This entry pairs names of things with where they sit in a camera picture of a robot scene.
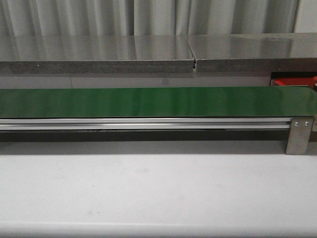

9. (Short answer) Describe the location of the right grey stone shelf slab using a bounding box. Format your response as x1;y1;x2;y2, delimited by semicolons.
188;33;317;73

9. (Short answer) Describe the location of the aluminium conveyor side rail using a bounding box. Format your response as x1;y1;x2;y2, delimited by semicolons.
0;118;291;131

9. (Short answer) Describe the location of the green conveyor belt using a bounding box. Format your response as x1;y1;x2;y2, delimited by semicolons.
0;86;317;119

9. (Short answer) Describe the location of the large red mushroom button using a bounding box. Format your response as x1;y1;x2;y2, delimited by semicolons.
313;76;317;91

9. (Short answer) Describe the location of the grey stone shelf slab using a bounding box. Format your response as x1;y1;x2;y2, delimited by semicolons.
188;33;317;73
0;36;195;74

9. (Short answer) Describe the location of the left grey stone shelf slab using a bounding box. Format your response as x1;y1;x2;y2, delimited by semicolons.
0;36;195;74

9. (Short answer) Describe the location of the red plastic bin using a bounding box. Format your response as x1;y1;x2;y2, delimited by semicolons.
270;77;314;89

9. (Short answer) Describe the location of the grey pleated curtain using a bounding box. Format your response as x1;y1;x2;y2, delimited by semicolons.
0;0;300;36

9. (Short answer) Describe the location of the steel conveyor support bracket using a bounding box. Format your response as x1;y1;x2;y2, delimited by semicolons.
285;118;314;155

